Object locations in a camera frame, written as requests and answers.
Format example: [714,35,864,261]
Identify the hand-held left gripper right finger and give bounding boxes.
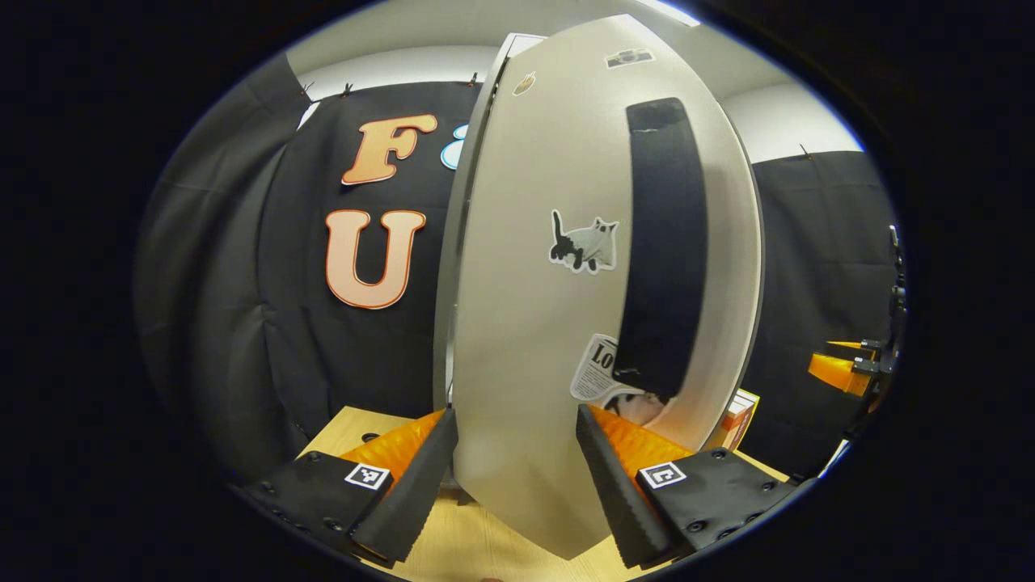
[576,404,797,569]

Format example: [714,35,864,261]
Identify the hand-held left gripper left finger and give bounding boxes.
[243,407,459,567]

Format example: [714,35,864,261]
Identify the white shoe cabinet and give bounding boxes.
[433,32,551,409]

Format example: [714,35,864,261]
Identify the white cabinet door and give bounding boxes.
[449,14,766,561]

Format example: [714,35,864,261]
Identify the orange white carton box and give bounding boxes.
[702,388,762,453]

